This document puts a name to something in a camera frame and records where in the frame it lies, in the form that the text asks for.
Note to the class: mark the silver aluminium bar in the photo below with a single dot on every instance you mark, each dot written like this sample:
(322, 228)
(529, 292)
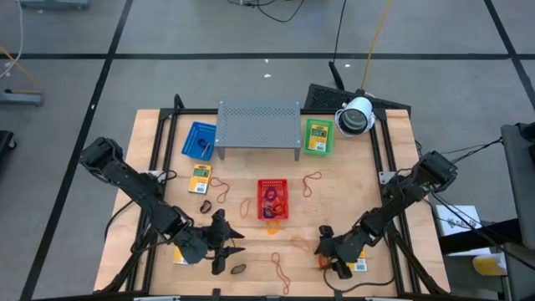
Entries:
(156, 298)
(388, 299)

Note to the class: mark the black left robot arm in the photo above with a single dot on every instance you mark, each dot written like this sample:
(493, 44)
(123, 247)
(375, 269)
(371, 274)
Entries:
(134, 184)

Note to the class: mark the yellow carded package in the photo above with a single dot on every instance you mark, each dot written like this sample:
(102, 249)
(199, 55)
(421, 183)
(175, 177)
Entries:
(179, 258)
(361, 265)
(200, 179)
(318, 138)

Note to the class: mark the black edge bracket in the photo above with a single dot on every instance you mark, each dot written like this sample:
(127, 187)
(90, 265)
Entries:
(216, 293)
(338, 294)

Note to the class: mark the white cardboard box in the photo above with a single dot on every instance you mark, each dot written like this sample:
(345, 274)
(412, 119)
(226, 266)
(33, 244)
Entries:
(455, 221)

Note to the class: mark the yellow coil wristband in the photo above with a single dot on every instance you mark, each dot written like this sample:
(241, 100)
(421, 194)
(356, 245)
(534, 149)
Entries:
(267, 228)

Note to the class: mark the yellow plastic object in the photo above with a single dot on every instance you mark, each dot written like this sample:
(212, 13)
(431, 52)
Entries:
(489, 265)

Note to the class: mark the black aluminium frame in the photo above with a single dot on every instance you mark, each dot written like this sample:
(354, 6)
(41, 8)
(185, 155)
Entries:
(192, 111)

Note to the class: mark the black wide band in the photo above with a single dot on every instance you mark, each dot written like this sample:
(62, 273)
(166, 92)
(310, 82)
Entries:
(232, 269)
(201, 207)

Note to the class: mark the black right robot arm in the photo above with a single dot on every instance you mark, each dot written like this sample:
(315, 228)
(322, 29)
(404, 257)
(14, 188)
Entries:
(401, 196)

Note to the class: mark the red plastic basket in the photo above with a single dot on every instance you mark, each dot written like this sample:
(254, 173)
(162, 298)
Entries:
(283, 186)

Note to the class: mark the black floor object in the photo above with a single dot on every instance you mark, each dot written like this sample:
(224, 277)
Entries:
(6, 140)

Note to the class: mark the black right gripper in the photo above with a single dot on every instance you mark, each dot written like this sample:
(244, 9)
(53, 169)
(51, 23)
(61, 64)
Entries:
(349, 246)

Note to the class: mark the black perforated panel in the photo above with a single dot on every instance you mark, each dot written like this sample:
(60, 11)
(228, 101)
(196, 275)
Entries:
(326, 98)

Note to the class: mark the green plastic basket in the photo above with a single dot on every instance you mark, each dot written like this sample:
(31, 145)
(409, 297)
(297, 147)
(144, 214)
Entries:
(305, 142)

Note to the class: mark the purple coil wristband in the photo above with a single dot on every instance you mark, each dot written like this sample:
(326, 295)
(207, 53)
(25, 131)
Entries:
(266, 194)

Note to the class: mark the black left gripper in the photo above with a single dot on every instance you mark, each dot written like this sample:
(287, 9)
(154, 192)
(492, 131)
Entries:
(200, 244)

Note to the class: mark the long red rubber band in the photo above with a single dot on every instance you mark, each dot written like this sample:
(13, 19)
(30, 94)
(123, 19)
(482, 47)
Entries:
(279, 269)

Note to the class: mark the grey side furniture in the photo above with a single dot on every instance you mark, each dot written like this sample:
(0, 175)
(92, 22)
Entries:
(518, 175)

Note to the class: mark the blue coil wristband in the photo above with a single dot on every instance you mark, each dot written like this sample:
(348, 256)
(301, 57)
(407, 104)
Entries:
(264, 214)

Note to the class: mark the grey floor stand base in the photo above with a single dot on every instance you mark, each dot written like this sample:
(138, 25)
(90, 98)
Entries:
(21, 99)
(54, 4)

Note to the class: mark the thin red rubber band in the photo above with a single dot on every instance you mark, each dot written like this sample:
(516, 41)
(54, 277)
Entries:
(228, 187)
(308, 182)

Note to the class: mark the grey perforated metal shelf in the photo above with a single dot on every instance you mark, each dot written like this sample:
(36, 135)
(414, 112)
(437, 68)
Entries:
(259, 123)

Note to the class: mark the blue plastic basket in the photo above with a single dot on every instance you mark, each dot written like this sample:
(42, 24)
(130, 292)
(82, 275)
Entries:
(188, 144)

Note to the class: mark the orange coil wristband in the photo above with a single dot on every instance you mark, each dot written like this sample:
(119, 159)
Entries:
(322, 263)
(282, 207)

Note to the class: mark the orange rubber band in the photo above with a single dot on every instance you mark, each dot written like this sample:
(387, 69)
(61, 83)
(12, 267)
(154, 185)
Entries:
(241, 209)
(205, 154)
(292, 241)

